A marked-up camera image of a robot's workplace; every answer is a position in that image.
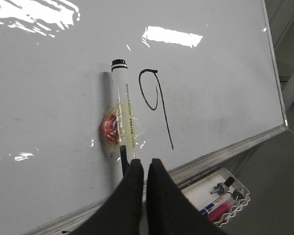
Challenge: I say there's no blue white marker in tray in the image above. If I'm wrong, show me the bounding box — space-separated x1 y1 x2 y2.
199 192 232 217

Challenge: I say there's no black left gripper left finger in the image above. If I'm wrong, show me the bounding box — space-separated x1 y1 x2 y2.
71 159 144 235

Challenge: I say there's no white marker tray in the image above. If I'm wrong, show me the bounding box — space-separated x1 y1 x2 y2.
182 168 250 227

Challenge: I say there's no white black-capped marker in tray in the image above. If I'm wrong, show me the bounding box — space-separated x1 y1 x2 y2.
224 177 235 188

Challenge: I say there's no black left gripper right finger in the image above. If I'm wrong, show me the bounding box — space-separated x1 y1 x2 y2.
147 159 226 235

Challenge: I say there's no white black-tipped whiteboard marker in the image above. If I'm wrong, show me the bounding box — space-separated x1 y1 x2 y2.
111 59 136 174

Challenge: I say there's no white whiteboard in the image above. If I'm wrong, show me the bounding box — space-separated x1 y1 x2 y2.
0 0 288 235

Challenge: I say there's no grey knob screw right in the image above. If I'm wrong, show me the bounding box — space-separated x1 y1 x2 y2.
233 188 245 203

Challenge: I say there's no pink marker in tray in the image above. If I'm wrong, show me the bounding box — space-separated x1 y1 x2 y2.
208 199 236 223

